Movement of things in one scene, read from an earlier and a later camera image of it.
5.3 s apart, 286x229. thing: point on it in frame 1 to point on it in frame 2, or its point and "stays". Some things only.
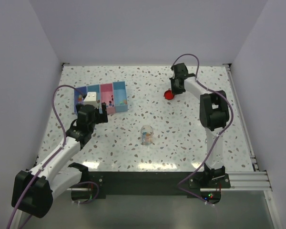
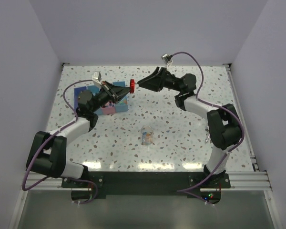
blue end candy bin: [120, 96] stays
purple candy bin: [78, 97] stays
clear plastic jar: [147, 134] stays
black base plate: [129, 184] stays
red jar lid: [168, 95] to [132, 86]
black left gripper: [102, 117] to [115, 93]
